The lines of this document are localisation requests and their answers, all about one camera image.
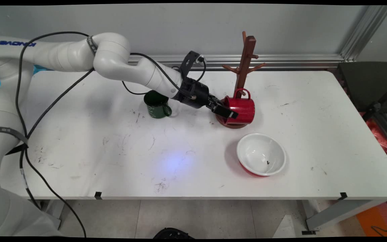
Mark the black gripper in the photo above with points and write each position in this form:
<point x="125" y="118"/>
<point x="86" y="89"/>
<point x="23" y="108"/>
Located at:
<point x="195" y="94"/>

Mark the red enamel mug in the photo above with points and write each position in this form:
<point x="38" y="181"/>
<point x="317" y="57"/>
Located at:
<point x="244" y="109"/>

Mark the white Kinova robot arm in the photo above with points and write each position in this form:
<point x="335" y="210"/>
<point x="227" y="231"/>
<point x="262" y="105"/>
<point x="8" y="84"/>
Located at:
<point x="113" y="53"/>

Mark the brown wooden mug tree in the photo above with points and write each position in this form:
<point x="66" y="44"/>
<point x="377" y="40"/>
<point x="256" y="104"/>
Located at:
<point x="245" y="64"/>

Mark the white bowl with red outside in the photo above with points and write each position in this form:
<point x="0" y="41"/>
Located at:
<point x="260" y="153"/>

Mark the dark green enamel mug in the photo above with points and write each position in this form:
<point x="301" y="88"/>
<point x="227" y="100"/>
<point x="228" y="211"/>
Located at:
<point x="158" y="109"/>

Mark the black round floor object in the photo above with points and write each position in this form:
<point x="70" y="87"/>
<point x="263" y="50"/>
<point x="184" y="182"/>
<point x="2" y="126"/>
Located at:
<point x="172" y="233"/>

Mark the black tape strip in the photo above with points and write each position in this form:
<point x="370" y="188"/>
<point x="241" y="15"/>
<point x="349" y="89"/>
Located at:
<point x="98" y="195"/>
<point x="343" y="195"/>

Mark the grey metal table leg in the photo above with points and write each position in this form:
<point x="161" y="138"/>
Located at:
<point x="338" y="211"/>
<point x="55" y="213"/>

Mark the orange plastic bag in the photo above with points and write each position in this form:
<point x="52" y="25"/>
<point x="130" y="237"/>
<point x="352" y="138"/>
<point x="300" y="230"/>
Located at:
<point x="378" y="134"/>

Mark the orange floor mat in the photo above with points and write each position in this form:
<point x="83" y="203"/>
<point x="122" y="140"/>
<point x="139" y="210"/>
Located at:
<point x="378" y="218"/>

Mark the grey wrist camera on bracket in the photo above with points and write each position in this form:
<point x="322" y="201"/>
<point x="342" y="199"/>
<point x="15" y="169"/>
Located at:
<point x="200" y="59"/>

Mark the horizontal aluminium frame rail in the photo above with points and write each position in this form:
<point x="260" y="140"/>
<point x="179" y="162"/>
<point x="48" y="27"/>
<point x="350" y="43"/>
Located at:
<point x="297" y="61"/>

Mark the slanted aluminium frame post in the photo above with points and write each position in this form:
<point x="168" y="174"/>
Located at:
<point x="364" y="33"/>

